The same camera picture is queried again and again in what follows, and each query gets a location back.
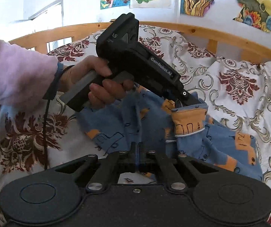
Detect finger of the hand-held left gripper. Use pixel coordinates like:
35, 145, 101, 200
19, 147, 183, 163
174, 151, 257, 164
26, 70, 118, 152
166, 90, 207, 110

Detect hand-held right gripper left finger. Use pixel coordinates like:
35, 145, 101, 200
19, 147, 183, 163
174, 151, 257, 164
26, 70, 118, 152
54, 142, 138, 193

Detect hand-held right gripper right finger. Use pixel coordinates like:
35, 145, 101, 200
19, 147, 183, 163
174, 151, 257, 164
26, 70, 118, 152
139, 142, 219, 191

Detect blue pants with orange print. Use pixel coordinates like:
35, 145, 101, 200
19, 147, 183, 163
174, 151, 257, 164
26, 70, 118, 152
76, 85, 264, 185

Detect person's left forearm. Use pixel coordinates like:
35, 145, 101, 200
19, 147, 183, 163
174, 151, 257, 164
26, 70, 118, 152
0, 32, 65, 107

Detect person's left hand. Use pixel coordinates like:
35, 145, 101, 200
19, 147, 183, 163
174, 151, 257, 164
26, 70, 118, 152
59, 55, 135, 110

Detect floral bed sheet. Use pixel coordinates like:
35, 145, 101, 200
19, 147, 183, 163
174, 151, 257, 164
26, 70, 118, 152
0, 25, 271, 227

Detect landscape drawing poster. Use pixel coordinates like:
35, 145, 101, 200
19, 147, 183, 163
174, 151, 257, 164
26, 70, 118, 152
228, 0, 271, 33

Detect wooden bed frame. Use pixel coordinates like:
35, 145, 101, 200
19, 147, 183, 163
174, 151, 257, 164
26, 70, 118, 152
9, 21, 271, 65

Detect white wall pipe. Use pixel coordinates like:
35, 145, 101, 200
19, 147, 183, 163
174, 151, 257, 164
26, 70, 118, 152
176, 0, 182, 23

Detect black cable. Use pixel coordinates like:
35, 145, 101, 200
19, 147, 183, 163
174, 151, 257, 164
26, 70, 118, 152
43, 65, 75, 171

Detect window frame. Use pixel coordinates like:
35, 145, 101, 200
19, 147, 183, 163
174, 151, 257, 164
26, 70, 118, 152
0, 0, 64, 40

